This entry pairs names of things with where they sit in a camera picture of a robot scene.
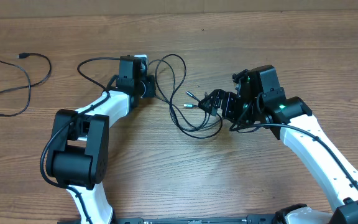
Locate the thick black USB cable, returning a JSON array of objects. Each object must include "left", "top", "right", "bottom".
[{"left": 0, "top": 52, "right": 52, "bottom": 118}]

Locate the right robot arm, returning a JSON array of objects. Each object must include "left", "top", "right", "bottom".
[{"left": 198, "top": 65, "right": 358, "bottom": 223}]

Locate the thin black USB cable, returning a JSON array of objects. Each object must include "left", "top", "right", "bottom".
[{"left": 147, "top": 54, "right": 224, "bottom": 139}]

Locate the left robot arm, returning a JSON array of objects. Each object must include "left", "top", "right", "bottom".
[{"left": 40, "top": 55, "right": 155, "bottom": 223}]

